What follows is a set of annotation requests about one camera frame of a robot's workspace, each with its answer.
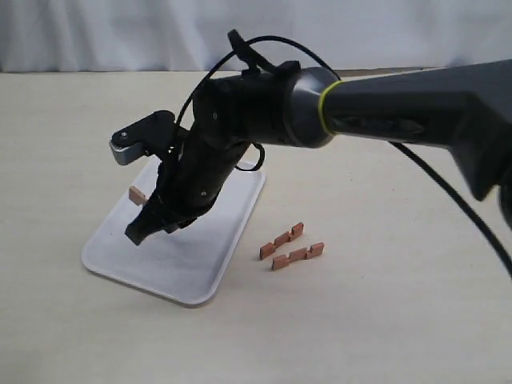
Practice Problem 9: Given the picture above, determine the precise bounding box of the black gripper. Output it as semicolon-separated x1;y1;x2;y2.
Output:
125;131;250;245

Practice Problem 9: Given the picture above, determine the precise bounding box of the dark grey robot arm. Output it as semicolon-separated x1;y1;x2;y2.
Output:
125;60;511;244

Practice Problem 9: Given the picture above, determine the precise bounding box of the white rectangular plastic tray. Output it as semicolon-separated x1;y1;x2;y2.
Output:
82;162;266;306

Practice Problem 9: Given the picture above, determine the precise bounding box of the white backdrop curtain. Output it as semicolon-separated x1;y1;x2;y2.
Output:
1;1;511;72

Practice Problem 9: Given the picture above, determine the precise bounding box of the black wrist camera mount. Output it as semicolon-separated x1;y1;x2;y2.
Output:
109;110;188;166

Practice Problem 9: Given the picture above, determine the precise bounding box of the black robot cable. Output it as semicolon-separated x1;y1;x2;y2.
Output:
175;29;512;277

